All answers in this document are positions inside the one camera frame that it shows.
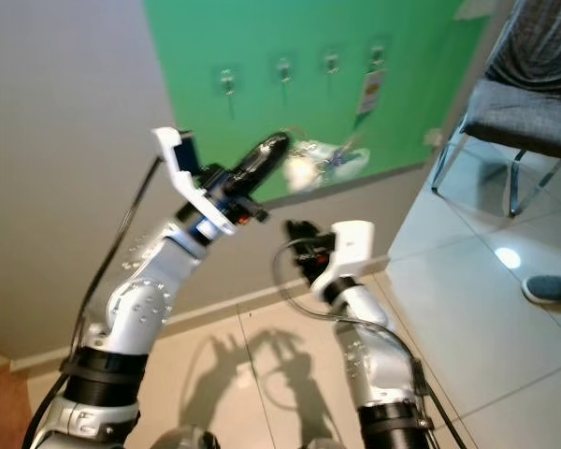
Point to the grey cushioned metal chair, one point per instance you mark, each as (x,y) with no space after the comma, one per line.
(519,117)

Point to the clear adhesive metal hook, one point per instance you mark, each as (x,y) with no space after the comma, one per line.
(284,68)
(378,51)
(227,79)
(332,61)

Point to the white wall outlet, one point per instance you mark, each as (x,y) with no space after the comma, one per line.
(434,140)

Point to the white paper tag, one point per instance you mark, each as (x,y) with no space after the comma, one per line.
(371,91)

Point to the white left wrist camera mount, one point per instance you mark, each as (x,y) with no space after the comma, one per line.
(178,168)

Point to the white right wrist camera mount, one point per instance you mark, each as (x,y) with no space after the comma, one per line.
(352,243)

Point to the person in grey shirt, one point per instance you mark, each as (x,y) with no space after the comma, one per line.
(542,42)

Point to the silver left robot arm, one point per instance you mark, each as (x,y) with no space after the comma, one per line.
(140,299)

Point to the grey shoe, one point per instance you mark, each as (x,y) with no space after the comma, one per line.
(552,288)

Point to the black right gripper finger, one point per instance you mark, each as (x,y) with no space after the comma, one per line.
(309,241)
(294,228)

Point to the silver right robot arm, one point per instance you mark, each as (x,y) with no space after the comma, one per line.
(374,360)

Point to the beige baseboard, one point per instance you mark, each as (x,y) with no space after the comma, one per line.
(42,354)

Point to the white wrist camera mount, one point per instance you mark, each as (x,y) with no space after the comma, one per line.
(178,168)
(352,243)

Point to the green wall board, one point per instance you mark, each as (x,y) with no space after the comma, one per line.
(411,112)

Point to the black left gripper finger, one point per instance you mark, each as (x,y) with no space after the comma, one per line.
(258,152)
(264,172)

